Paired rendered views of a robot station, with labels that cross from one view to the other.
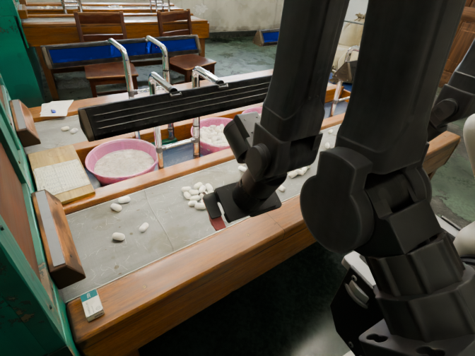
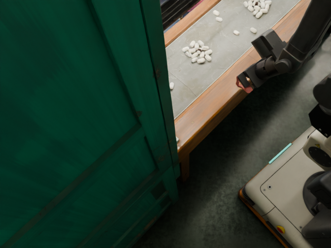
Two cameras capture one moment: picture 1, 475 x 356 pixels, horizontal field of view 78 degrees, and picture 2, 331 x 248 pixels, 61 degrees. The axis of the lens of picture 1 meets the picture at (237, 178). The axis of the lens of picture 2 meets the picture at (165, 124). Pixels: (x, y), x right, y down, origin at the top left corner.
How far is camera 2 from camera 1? 0.51 m
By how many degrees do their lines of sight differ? 28
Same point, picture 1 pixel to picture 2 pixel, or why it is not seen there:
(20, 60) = not seen: outside the picture
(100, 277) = not seen: hidden behind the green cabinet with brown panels
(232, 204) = (256, 77)
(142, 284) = (190, 121)
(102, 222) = not seen: hidden behind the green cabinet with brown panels
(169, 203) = (178, 63)
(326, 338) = (283, 118)
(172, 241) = (193, 90)
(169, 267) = (201, 108)
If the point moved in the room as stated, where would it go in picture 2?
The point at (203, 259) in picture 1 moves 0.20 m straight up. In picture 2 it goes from (218, 98) to (224, 72)
